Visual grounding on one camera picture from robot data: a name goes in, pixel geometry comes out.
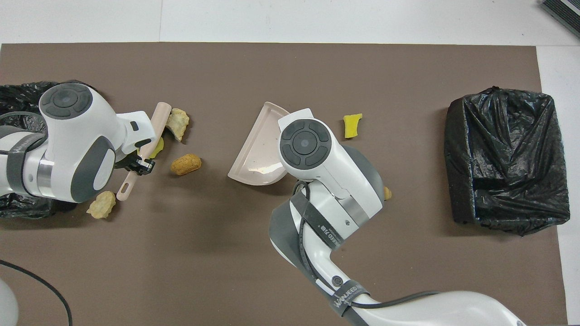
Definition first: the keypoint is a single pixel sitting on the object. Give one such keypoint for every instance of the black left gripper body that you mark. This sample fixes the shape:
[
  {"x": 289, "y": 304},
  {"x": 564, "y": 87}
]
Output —
[{"x": 127, "y": 162}]

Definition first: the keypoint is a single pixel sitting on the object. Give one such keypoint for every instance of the yellow sponge piece green backing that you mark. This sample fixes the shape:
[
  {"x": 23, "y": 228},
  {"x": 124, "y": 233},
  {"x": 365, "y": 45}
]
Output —
[{"x": 157, "y": 147}]

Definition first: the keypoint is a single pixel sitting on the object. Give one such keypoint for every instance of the brown bread bun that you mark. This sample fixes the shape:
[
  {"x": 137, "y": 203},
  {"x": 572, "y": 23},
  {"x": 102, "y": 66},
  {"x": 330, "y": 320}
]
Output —
[{"x": 186, "y": 164}]

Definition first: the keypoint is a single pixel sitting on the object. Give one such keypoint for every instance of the beige hand brush black bristles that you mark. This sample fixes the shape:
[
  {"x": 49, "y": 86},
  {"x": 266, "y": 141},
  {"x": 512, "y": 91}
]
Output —
[{"x": 158, "y": 120}]

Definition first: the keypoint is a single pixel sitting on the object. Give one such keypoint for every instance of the pale flaky pastry piece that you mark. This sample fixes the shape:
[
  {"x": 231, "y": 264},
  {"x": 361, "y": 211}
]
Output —
[
  {"x": 102, "y": 205},
  {"x": 177, "y": 121}
]

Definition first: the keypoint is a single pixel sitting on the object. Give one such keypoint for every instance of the beige plastic dustpan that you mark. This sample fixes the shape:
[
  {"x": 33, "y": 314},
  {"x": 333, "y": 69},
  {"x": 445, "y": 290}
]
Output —
[{"x": 256, "y": 149}]

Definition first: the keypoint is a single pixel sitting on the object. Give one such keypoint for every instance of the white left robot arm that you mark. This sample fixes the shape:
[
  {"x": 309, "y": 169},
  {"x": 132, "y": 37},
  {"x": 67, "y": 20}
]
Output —
[{"x": 77, "y": 136}]

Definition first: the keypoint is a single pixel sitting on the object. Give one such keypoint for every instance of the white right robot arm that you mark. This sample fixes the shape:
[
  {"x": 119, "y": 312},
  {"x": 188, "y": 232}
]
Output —
[{"x": 326, "y": 181}]

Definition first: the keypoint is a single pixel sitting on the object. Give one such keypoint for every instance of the black bag lined bin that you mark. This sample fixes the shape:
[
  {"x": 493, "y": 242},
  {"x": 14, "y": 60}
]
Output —
[
  {"x": 507, "y": 158},
  {"x": 18, "y": 97}
]

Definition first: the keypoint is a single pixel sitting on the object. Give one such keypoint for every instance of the brown table mat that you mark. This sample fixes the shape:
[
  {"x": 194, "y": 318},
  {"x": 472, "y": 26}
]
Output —
[{"x": 204, "y": 271}]

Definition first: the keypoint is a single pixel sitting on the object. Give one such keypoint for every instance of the small yellow sponge piece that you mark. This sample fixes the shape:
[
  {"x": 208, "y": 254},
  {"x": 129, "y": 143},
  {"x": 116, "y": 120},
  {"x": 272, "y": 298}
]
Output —
[{"x": 352, "y": 127}]

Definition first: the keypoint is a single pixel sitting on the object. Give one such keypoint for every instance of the orange striped croissant piece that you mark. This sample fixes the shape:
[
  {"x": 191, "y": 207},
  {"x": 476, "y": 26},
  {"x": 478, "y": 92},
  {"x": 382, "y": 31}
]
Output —
[{"x": 388, "y": 194}]

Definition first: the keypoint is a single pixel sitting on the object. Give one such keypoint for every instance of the dark grey ribbed object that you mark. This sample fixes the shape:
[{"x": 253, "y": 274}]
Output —
[{"x": 564, "y": 11}]

